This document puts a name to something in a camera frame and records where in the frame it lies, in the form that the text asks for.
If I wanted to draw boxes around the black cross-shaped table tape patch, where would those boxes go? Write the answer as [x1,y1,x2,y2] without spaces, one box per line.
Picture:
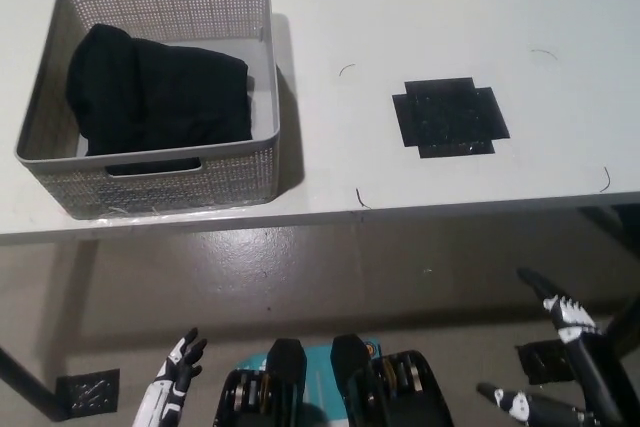
[391,76,512,160]

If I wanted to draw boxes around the black t-shirt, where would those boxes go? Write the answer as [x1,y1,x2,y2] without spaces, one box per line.
[65,22,254,177]

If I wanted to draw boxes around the black left robot leg block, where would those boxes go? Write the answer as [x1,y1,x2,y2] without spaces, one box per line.
[213,337,309,427]

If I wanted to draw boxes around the black robot leg block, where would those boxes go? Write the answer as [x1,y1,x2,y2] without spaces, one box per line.
[330,334,455,427]
[213,337,309,427]

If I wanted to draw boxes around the grey perforated plastic basket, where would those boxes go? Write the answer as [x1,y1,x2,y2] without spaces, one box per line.
[13,0,283,221]

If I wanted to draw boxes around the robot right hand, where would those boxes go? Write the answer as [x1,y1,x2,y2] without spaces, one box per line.
[474,266,622,427]

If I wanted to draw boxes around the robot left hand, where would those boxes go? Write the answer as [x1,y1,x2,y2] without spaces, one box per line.
[130,327,209,427]

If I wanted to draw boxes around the black right robot leg block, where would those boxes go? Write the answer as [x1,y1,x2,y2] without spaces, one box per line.
[330,334,455,427]

